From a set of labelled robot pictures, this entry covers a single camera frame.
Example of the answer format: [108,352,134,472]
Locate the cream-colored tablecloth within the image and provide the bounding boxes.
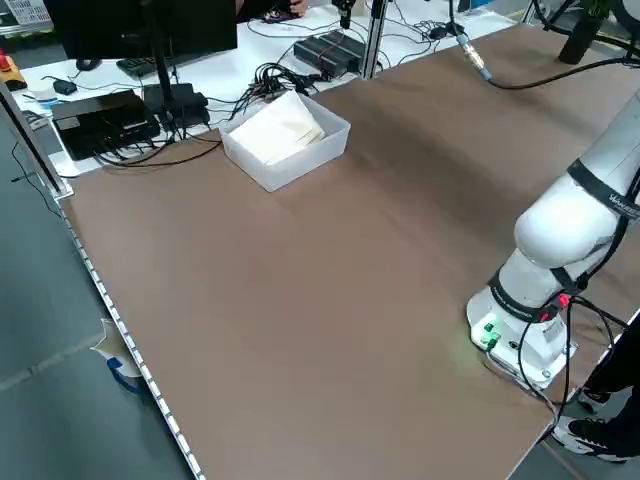
[228,91,329,166]

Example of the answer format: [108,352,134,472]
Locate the clear plastic box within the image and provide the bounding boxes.
[219,89,352,194]

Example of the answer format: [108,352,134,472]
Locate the black electronics box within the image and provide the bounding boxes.
[51,88,162,162]

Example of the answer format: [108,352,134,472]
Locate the black power supply unit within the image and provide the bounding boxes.
[293,29,369,80]

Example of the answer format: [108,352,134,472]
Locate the white side table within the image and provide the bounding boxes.
[9,0,519,180]

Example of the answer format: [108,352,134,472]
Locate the black monitor stand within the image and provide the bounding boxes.
[141,0,211,129]

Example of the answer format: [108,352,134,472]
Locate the black computer monitor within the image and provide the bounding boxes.
[43,0,239,62]

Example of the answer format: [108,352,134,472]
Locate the black keyboard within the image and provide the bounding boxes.
[115,52,177,78]

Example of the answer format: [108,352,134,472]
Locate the white plastic basket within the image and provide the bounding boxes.
[0,0,55,25]

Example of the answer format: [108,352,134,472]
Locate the dark flower vase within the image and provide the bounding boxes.
[558,0,610,65]

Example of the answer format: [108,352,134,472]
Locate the red emergency stop button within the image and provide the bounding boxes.
[0,51,27,92]

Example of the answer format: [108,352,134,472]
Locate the white and blue paper scrap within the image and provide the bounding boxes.
[88,317,149,399]

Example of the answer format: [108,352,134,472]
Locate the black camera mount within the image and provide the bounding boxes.
[332,0,357,30]

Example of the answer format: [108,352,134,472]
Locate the aluminium camera post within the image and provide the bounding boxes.
[360,0,390,81]

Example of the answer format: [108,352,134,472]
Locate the black cable with silver connector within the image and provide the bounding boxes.
[446,0,640,92]

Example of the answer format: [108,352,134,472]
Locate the aluminium frame rail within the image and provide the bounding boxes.
[0,79,75,202]

